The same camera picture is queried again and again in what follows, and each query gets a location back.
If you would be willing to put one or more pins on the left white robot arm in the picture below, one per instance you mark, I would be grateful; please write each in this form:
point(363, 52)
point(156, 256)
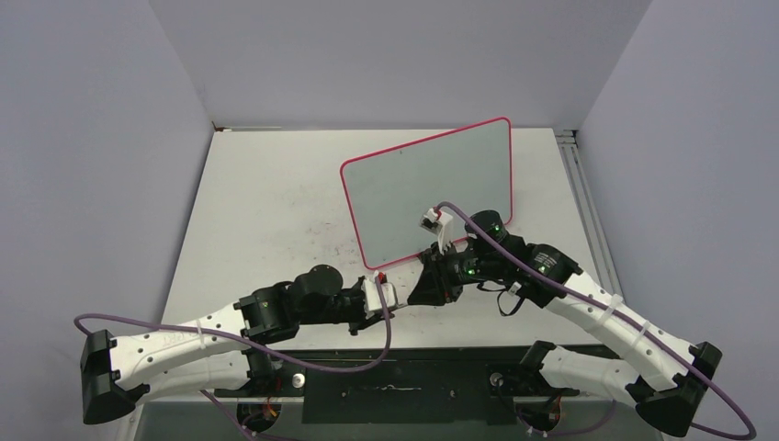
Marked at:
point(228, 349)

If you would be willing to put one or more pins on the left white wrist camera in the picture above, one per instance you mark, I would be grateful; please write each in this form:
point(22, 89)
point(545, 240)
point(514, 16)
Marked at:
point(379, 294)

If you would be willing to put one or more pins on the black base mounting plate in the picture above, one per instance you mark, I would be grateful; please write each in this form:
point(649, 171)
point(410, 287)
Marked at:
point(412, 386)

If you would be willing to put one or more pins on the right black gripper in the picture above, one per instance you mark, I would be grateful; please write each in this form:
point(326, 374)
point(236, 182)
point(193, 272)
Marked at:
point(430, 288)

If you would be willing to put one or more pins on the aluminium rail frame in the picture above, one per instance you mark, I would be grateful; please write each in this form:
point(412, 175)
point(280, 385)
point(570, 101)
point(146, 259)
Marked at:
point(270, 205)

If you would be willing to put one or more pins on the white red marker pen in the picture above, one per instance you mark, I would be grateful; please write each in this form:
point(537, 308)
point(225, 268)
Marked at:
point(398, 307)

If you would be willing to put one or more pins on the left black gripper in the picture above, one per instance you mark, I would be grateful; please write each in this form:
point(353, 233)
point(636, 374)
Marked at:
point(361, 320)

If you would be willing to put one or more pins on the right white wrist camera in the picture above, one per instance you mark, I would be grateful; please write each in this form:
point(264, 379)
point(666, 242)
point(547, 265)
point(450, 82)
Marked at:
point(439, 223)

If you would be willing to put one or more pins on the pink framed whiteboard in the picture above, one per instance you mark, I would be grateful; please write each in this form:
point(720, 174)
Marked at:
point(388, 191)

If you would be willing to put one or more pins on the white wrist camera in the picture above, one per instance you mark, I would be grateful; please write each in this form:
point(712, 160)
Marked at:
point(439, 223)
point(379, 294)

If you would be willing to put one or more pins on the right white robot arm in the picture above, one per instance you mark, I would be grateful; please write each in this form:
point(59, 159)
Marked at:
point(662, 376)

